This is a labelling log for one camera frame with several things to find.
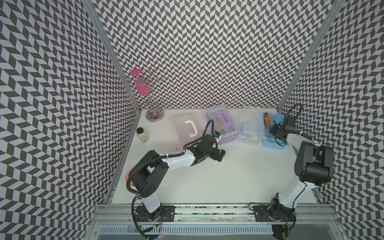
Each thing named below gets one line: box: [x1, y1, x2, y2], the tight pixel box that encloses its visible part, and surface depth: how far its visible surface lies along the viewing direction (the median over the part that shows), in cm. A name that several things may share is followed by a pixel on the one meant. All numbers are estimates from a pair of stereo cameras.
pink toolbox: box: [172, 113, 206, 150], surface depth 96 cm
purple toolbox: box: [205, 104, 239, 145], surface depth 100 cm
